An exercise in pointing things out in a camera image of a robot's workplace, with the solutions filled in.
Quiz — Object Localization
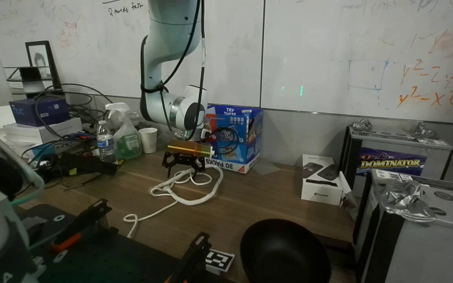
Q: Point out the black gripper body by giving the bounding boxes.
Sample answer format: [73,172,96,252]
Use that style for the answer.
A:
[169,153,208,166]

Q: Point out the thick white braided rope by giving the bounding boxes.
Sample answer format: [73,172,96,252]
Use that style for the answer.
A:
[148,164,227,210]

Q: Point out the thin white rope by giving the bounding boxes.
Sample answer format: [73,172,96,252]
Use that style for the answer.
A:
[121,172,216,241]

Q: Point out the blue snack box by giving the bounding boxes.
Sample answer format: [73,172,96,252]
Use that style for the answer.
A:
[205,103,265,177]

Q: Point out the white phone box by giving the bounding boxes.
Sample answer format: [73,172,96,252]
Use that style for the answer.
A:
[299,153,353,208]

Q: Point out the white box stack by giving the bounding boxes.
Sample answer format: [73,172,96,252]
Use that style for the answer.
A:
[3,117,85,149]

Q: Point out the dark blue cardboard box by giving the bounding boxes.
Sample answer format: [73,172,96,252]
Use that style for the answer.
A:
[8,95,73,128]

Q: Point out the grey metal appliance box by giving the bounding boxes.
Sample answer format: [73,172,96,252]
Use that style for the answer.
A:
[353,169,453,283]

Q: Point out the white paper cup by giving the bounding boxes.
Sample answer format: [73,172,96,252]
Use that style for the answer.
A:
[139,127,161,156]

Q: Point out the clear spray bottle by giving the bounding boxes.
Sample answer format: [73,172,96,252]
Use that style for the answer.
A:
[104,101,145,163]

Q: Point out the plastic water bottle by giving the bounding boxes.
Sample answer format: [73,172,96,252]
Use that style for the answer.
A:
[96,120,117,163]

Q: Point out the black tool pile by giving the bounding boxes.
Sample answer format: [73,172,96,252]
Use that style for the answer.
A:
[36,149,121,185]

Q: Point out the black white fiducial tag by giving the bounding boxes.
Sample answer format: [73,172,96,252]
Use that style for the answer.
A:
[203,249,238,277]

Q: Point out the black frying pan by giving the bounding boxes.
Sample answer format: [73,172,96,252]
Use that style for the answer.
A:
[239,218,334,283]

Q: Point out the small crumpled foil piece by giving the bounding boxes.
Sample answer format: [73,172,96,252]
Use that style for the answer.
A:
[349,119,375,136]
[406,123,441,142]

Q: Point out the crumpled clear plastic wrapper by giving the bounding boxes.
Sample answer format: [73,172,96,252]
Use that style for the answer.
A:
[378,175,441,226]

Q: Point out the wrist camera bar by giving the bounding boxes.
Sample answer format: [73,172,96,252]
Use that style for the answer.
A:
[165,142,216,160]

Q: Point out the black clamp orange handle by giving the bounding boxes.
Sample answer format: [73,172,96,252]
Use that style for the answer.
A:
[164,232,214,283]
[47,197,114,259]

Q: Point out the black desk cables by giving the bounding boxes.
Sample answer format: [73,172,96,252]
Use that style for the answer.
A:
[30,83,115,142]

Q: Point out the black wire desk tray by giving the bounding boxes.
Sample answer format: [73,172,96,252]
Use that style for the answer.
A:
[5,65,55,98]

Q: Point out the black picture frame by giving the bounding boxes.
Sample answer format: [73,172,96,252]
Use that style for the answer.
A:
[24,40,65,97]

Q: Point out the wall whiteboard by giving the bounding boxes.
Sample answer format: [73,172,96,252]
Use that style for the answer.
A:
[0,0,453,128]

